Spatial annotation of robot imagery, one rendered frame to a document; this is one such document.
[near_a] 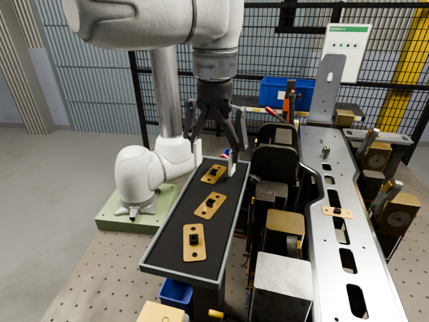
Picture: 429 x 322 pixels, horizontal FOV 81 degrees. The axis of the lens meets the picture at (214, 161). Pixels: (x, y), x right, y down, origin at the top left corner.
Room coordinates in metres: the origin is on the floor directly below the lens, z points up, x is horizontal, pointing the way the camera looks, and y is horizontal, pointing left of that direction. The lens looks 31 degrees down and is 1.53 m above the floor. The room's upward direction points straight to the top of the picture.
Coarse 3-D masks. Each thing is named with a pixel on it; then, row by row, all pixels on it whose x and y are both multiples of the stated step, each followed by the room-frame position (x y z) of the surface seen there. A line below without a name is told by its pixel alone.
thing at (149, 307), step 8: (152, 304) 0.20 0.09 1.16; (160, 304) 0.20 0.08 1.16; (144, 312) 0.19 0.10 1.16; (152, 312) 0.19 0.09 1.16; (160, 312) 0.19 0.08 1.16; (168, 312) 0.19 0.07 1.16; (176, 312) 0.19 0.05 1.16; (144, 320) 0.18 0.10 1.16; (152, 320) 0.18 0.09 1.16; (160, 320) 0.18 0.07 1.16; (168, 320) 0.18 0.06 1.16; (176, 320) 0.18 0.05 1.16
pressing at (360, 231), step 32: (320, 128) 1.17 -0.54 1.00; (320, 160) 0.86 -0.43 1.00; (352, 160) 0.87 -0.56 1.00; (320, 192) 0.65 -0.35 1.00; (352, 192) 0.66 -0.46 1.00; (320, 224) 0.51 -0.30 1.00; (352, 224) 0.51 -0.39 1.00; (320, 256) 0.41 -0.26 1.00; (352, 256) 0.41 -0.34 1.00; (320, 288) 0.32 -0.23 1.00; (384, 288) 0.32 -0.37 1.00; (320, 320) 0.26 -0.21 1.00; (352, 320) 0.26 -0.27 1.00; (384, 320) 0.26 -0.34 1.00
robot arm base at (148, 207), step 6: (156, 192) 0.94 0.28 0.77; (150, 198) 0.86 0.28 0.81; (156, 198) 0.90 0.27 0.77; (120, 204) 0.84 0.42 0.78; (126, 204) 0.82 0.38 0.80; (132, 204) 0.82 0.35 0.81; (138, 204) 0.82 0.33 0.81; (144, 204) 0.83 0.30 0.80; (150, 204) 0.85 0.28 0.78; (114, 210) 0.82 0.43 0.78; (120, 210) 0.81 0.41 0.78; (126, 210) 0.81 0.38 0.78; (132, 210) 0.80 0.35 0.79; (138, 210) 0.81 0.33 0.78; (144, 210) 0.82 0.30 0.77; (150, 210) 0.82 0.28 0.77; (132, 216) 0.77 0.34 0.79
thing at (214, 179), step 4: (216, 164) 0.58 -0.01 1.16; (212, 168) 0.56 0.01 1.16; (216, 168) 0.56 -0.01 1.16; (224, 168) 0.56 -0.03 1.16; (208, 172) 0.54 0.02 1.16; (212, 172) 0.53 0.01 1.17; (216, 172) 0.53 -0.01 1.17; (220, 172) 0.54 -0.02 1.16; (204, 176) 0.52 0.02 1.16; (208, 176) 0.52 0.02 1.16; (212, 176) 0.52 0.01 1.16; (216, 176) 0.52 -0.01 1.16; (220, 176) 0.52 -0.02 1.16; (204, 180) 0.50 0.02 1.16; (212, 180) 0.50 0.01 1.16; (216, 180) 0.50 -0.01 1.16; (212, 184) 0.49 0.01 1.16
